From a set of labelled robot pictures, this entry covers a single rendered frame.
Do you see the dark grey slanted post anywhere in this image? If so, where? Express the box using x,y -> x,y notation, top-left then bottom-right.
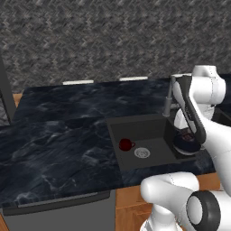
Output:
0,54 -> 17,126

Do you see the grey dishwasher door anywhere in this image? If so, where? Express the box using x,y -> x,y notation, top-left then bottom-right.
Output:
0,189 -> 117,231

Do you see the dark grey double sink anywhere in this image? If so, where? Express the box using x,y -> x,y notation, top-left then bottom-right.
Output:
105,112 -> 212,179

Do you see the white stool seat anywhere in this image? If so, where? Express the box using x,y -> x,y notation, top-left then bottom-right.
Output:
118,76 -> 149,82
61,79 -> 95,86

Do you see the wooden cupboard front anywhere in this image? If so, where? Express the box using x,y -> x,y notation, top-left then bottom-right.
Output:
115,171 -> 222,231

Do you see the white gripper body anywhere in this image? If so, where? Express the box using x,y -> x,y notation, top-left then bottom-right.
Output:
173,107 -> 191,131

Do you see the dark dishwasher handle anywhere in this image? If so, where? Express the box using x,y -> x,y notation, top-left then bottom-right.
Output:
2,190 -> 111,217

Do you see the red mug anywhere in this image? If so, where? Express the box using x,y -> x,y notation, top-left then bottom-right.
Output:
118,137 -> 136,152

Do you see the silver sink drain strainer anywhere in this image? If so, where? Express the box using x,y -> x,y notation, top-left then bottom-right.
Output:
134,146 -> 151,159

